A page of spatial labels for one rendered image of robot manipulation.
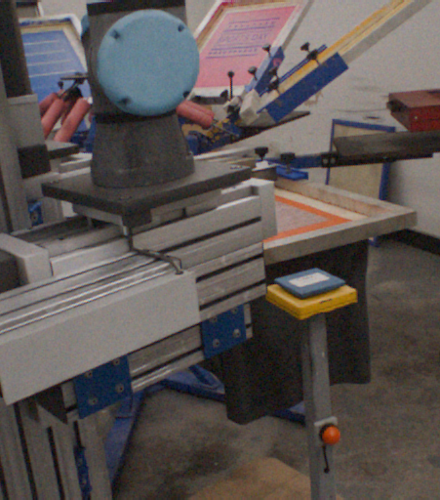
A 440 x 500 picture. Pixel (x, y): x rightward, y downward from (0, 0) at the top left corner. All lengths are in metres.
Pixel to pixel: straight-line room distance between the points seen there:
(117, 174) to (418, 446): 1.87
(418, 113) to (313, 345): 1.35
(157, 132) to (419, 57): 3.39
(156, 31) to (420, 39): 3.51
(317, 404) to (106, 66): 0.88
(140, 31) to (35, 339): 0.35
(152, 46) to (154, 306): 0.30
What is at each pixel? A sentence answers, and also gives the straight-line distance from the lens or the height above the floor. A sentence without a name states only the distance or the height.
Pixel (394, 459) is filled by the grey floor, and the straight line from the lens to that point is 2.57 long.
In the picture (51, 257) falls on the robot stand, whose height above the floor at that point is 1.20.
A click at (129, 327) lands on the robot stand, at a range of 0.85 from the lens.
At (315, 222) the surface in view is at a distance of 1.80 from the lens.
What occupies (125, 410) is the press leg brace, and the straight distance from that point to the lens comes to 2.83.
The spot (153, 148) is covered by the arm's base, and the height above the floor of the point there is 1.31.
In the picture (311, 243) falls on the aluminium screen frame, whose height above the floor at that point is 0.97.
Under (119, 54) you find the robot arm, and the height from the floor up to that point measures 1.44.
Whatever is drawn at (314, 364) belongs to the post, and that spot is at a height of 0.80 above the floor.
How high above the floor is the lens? 1.47
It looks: 18 degrees down
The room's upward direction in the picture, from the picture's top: 6 degrees counter-clockwise
